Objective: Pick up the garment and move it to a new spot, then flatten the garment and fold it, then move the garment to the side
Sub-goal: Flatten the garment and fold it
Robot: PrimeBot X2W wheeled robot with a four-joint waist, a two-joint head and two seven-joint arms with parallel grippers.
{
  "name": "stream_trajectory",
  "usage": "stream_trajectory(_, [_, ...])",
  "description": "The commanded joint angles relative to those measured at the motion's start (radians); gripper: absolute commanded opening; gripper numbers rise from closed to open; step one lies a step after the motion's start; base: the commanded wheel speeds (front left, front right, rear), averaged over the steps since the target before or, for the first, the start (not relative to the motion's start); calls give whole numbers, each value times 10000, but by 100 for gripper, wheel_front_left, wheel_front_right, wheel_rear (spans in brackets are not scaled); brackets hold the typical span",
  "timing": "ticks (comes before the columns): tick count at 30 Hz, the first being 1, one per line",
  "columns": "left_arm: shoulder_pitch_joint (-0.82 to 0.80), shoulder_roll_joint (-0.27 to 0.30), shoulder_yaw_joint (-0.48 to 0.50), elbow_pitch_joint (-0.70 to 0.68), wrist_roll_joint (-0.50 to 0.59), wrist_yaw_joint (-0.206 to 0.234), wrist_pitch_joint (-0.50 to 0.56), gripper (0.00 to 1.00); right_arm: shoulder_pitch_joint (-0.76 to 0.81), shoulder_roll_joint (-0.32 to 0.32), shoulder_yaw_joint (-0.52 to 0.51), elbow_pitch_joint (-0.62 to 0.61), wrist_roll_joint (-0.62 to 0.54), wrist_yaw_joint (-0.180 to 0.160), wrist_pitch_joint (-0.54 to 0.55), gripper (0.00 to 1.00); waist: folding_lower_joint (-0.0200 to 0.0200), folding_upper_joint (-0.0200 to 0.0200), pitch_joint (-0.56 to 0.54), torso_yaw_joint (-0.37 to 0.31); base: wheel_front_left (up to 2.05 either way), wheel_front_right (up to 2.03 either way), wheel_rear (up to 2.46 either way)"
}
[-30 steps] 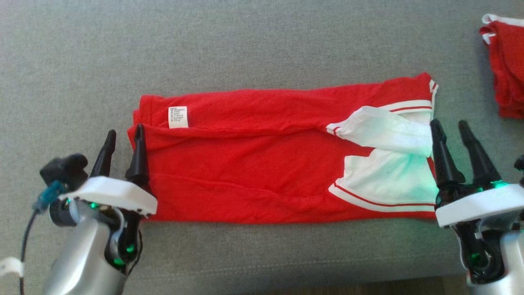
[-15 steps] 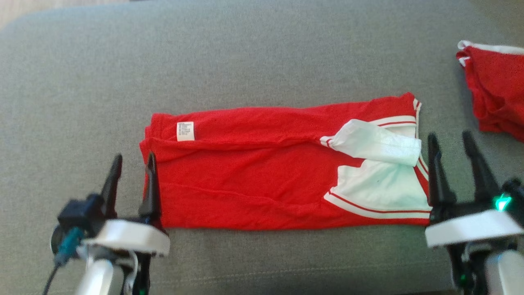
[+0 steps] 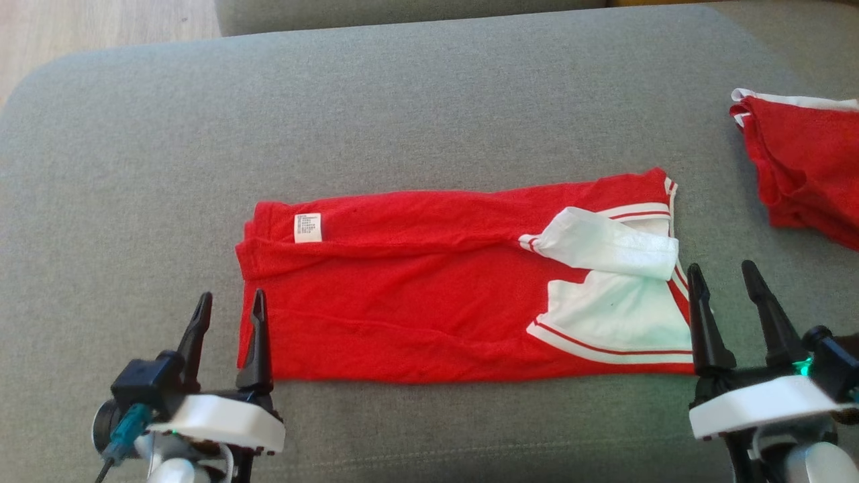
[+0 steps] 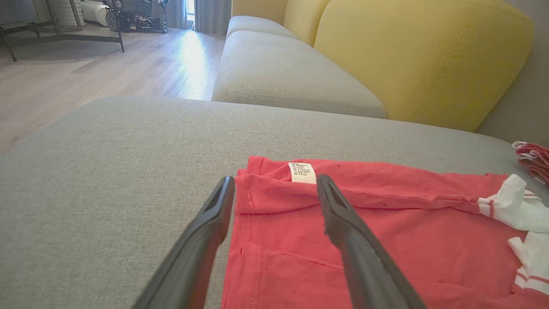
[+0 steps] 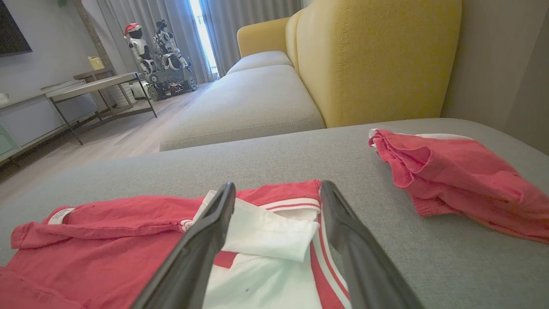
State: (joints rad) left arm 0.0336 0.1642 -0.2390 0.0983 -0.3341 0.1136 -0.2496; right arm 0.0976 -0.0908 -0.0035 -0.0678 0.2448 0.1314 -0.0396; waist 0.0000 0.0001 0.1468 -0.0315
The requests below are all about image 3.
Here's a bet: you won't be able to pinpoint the large grey sofa chaise cushion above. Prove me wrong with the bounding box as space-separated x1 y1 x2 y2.
0 0 859 483

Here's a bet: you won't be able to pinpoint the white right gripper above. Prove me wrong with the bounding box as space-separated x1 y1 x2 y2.
686 260 853 483

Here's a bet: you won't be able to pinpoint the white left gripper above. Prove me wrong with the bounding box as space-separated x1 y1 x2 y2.
146 288 286 483

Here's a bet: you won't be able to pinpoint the red and white shirt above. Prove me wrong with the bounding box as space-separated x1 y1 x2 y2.
235 168 699 385

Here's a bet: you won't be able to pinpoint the red shorts with white stripe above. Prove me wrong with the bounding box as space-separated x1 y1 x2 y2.
729 88 859 252

